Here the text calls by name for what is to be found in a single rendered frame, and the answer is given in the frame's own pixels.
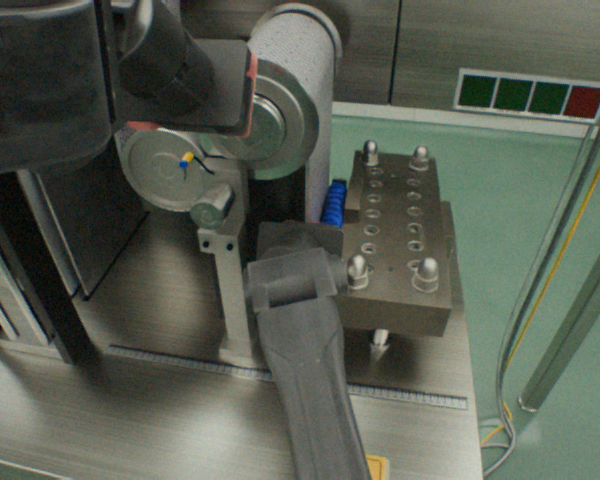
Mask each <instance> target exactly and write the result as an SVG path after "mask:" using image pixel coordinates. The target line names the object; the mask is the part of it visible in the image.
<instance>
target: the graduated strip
mask: <svg viewBox="0 0 600 480"><path fill-rule="evenodd" d="M104 354H105V355H112V356H118V357H124V359H131V360H137V361H145V362H151V363H157V364H164V365H166V366H170V367H177V368H184V369H190V370H197V371H203V372H210V373H217V375H223V376H231V377H237V378H243V379H251V380H257V381H264V382H271V383H276V381H275V379H274V376H273V374H272V371H270V370H269V369H263V368H256V367H248V365H242V364H235V363H228V362H221V361H215V360H207V359H201V358H194V357H187V356H186V355H180V354H173V353H167V352H160V351H154V350H146V349H139V347H133V346H126V345H120V344H113V343H110V344H109V345H108V347H107V349H106V350H105V352H104ZM346 384H347V389H348V393H349V394H351V395H358V396H365V397H371V398H377V399H385V400H391V401H398V402H404V403H411V404H418V405H422V404H424V405H431V406H437V407H443V408H450V409H456V410H463V411H464V410H468V405H467V403H468V397H467V396H461V395H460V396H455V395H448V394H440V393H434V392H427V391H421V390H414V389H409V390H408V389H400V388H393V387H387V386H380V385H374V384H366V383H360V382H353V381H346Z"/></svg>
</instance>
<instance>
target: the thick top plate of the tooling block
mask: <svg viewBox="0 0 600 480"><path fill-rule="evenodd" d="M360 157H361V150H355V153H354V159H353V165H352V171H351V177H359V178H364V181H363V190H362V199H361V206H360V214H358V219H356V218H346V217H344V221H343V227H342V229H343V230H344V231H345V238H344V245H343V255H342V259H344V262H343V263H344V267H346V264H347V261H348V259H349V258H350V257H351V256H352V255H361V256H363V257H364V258H365V260H366V264H367V277H368V285H367V287H366V288H364V289H363V290H357V291H354V290H350V289H349V293H348V294H344V295H341V297H338V309H339V318H340V322H341V325H348V326H356V327H364V328H371V329H379V330H387V331H394V332H402V333H410V334H417V335H425V336H432V337H438V336H440V337H443V335H444V332H445V329H446V326H447V323H448V319H449V316H450V312H451V309H452V307H451V297H450V287H449V277H448V267H447V258H446V247H445V238H444V227H443V218H442V208H441V198H440V188H439V178H438V169H437V159H436V157H428V163H427V164H428V168H427V169H426V170H415V169H413V168H411V167H410V165H409V164H410V162H411V161H412V155H399V153H387V152H378V153H377V159H378V164H377V165H374V166H366V165H363V164H360V162H359V158H360ZM425 258H433V259H434V260H435V261H436V262H437V264H438V288H437V289H436V291H435V292H434V293H431V294H422V293H419V292H417V291H416V290H414V289H413V286H412V285H411V279H412V277H413V276H414V273H415V269H416V267H418V264H419V262H420V261H421V260H423V259H425Z"/></svg>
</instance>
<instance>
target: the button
mask: <svg viewBox="0 0 600 480"><path fill-rule="evenodd" d="M365 456H366V458H367V462H368V466H369V469H370V473H371V477H372V480H385V473H386V470H387V459H386V457H382V456H376V455H369V454H368V455H365Z"/></svg>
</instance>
